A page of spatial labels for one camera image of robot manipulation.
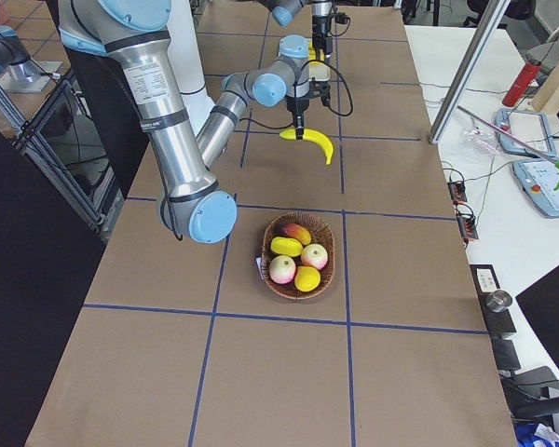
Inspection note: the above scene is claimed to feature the upper teach pendant tablet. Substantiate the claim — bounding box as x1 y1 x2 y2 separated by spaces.
494 108 557 156

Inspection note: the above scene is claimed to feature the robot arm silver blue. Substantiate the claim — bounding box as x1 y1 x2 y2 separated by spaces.
58 1 309 243
257 0 334 59

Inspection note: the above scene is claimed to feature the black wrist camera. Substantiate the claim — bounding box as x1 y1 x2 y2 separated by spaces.
334 12 350 25

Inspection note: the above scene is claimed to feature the metal rod stand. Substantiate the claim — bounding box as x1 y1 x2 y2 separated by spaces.
457 106 559 191

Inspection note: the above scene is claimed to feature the small metal cup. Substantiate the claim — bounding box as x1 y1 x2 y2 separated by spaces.
484 289 513 313

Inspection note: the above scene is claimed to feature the aluminium frame post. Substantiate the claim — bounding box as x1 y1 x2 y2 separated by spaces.
429 0 511 144

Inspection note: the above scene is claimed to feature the yellow green fruit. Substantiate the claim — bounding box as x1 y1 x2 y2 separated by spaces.
270 237 304 257

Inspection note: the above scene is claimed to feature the yellow banana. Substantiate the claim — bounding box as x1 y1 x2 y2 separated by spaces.
308 47 325 62
279 129 334 166

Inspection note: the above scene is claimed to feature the yellow pear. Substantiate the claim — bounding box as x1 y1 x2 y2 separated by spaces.
293 265 321 292

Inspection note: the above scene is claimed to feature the lower teach pendant tablet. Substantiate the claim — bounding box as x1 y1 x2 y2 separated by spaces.
512 158 559 218

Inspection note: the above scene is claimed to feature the orange circuit board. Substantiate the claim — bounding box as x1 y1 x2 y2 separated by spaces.
456 211 479 243
447 181 468 205

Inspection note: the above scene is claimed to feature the upper orange circuit board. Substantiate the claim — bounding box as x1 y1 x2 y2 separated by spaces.
447 181 468 205

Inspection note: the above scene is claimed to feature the lower orange circuit board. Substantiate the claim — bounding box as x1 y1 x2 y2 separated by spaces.
456 211 479 243

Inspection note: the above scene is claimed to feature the white rectangular plate tray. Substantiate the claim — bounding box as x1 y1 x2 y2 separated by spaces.
307 38 331 82

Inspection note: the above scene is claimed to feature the red water bottle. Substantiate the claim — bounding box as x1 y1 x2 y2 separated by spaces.
502 59 541 107

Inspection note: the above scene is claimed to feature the small black box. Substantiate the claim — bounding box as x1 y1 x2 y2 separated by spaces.
470 264 516 339

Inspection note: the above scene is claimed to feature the red yellow apple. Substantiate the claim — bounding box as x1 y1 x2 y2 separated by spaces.
300 244 329 270

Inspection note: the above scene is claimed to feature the pale apple with stem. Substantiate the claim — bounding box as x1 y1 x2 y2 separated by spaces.
268 255 296 284

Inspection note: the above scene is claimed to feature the clear plastic wrap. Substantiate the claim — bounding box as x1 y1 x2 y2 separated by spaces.
462 127 500 156

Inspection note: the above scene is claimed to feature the brown wicker basket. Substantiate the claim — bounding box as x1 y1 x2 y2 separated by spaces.
261 211 334 300

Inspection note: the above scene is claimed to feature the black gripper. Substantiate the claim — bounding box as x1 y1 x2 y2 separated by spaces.
312 15 333 60
285 79 331 140

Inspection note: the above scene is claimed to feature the red mango fruit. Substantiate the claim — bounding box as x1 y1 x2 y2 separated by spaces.
275 222 312 246

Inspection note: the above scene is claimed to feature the teach pendant tablet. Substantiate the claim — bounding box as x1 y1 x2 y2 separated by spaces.
494 108 557 156
512 158 559 218

